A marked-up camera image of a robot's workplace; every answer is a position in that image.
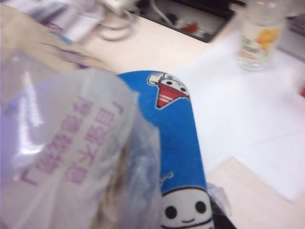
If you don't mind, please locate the clear plastic tissue packet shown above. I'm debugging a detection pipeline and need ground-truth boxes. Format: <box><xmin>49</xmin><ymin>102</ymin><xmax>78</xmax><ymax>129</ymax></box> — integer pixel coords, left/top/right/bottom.
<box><xmin>0</xmin><ymin>66</ymin><xmax>161</xmax><ymax>229</ymax></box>

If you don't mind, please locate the blue patterned pencil case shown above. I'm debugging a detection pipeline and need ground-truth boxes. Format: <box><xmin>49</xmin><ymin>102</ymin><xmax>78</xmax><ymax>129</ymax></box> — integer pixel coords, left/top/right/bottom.
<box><xmin>116</xmin><ymin>70</ymin><xmax>215</xmax><ymax>229</ymax></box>

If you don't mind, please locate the clear C100 drink bottle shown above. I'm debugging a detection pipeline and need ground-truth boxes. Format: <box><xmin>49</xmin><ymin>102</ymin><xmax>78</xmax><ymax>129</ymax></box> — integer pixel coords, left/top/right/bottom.
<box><xmin>236</xmin><ymin>0</ymin><xmax>286</xmax><ymax>72</ymax></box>

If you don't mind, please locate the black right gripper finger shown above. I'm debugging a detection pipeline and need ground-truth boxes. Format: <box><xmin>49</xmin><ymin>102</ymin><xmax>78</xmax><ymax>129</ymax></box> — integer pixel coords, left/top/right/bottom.
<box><xmin>211</xmin><ymin>201</ymin><xmax>239</xmax><ymax>229</ymax></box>

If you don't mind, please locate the white paper sheet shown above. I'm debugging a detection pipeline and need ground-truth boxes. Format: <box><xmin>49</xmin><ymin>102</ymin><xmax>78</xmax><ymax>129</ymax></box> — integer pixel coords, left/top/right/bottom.
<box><xmin>170</xmin><ymin>31</ymin><xmax>305</xmax><ymax>201</ymax></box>

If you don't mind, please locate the white coiled adapter cable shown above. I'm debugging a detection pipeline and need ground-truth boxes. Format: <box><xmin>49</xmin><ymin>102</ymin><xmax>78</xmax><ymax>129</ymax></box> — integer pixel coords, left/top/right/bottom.
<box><xmin>97</xmin><ymin>0</ymin><xmax>167</xmax><ymax>42</ymax></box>

